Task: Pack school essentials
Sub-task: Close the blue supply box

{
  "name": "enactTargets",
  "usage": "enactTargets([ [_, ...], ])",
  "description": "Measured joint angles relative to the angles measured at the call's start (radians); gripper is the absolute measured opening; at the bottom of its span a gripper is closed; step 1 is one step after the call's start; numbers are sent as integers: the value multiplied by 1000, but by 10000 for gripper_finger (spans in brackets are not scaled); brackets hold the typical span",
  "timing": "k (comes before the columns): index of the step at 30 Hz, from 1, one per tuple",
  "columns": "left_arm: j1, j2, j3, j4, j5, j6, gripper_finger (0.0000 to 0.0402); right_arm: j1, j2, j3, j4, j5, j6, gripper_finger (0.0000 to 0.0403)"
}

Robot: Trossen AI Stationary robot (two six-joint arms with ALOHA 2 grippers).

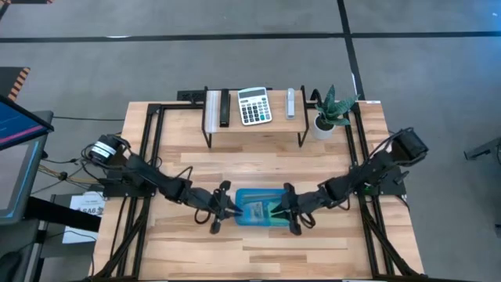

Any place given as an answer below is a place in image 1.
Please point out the black monitor stand base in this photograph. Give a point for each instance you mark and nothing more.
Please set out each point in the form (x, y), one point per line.
(58, 213)

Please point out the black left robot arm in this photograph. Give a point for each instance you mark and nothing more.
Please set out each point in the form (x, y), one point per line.
(148, 176)

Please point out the hazard striped floor plate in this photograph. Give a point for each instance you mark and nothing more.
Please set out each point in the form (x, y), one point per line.
(15, 82)

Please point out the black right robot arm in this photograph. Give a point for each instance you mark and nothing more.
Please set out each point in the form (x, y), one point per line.
(375, 166)

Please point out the blue plastic pencil case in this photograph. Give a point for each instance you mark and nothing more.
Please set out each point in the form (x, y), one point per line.
(258, 196)

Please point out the black power strip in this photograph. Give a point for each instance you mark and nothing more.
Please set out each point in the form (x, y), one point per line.
(189, 96)

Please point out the grey desk calculator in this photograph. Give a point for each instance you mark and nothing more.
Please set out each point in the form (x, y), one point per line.
(255, 105)

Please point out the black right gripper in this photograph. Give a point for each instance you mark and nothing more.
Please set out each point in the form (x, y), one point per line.
(305, 201)

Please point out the dark computer screen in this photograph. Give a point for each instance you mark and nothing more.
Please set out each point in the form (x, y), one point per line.
(19, 125)

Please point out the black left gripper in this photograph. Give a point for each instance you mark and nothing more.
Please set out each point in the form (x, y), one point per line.
(213, 203)

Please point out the black aluminium table frame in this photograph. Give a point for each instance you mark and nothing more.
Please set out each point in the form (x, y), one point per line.
(153, 107)

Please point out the grey stand leg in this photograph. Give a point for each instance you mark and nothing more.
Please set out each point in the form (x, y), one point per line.
(485, 150)

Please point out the black stapler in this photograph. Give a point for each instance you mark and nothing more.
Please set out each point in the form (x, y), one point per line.
(224, 107)

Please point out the white printed paper sheet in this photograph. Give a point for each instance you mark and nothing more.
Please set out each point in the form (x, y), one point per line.
(84, 203)

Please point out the wooden shelf riser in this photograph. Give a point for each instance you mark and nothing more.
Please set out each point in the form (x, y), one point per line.
(274, 126)

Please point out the potted plant in white pot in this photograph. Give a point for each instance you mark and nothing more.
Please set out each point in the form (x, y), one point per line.
(330, 113)

